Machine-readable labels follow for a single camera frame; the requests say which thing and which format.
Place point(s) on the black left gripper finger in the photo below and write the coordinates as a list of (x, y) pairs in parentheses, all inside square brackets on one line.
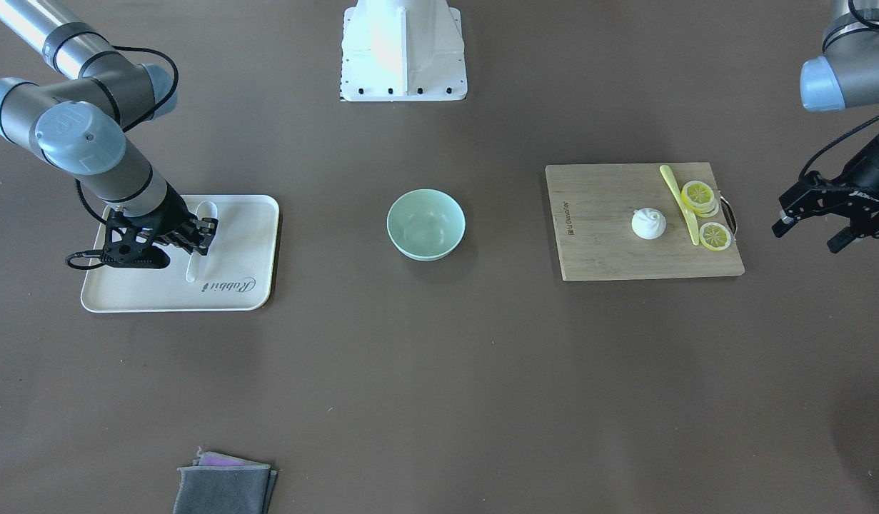
[(784, 224), (842, 239)]

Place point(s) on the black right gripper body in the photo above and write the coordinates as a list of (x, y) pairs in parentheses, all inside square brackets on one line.
[(172, 212)]

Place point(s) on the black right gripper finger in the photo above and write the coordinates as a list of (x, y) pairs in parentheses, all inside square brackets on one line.
[(203, 227), (198, 245)]

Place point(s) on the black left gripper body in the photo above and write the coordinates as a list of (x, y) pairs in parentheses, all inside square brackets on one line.
[(875, 168)]

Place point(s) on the white ceramic spoon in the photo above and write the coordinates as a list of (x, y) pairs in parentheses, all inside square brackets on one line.
[(193, 271)]

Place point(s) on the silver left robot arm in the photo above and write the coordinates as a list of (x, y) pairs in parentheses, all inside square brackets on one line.
[(845, 75)]

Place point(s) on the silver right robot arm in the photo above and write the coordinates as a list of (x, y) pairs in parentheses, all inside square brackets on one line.
[(81, 126)]

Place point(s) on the white steamed bun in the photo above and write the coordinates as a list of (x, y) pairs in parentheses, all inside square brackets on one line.
[(648, 223)]

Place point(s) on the mint green bowl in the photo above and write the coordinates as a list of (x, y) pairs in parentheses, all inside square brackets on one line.
[(426, 224)]

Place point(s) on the beige rabbit serving tray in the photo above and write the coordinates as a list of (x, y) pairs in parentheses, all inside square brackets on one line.
[(236, 274)]

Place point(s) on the lower lemon slice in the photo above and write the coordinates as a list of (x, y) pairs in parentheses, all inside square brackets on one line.
[(715, 236)]

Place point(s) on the upper lemon slice stack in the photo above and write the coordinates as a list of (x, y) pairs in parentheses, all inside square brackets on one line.
[(700, 198)]

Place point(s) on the yellow plastic knife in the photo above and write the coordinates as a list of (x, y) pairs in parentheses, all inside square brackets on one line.
[(687, 213)]

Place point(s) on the wooden cutting board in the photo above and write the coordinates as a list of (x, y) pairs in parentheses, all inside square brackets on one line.
[(592, 207)]

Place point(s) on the purple cloth under grey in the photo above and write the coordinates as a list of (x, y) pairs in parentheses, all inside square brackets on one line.
[(216, 459)]

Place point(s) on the grey folded cloth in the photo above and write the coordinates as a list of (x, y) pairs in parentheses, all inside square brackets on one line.
[(225, 489)]

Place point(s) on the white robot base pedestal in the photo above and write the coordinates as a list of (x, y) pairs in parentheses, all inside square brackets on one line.
[(402, 51)]

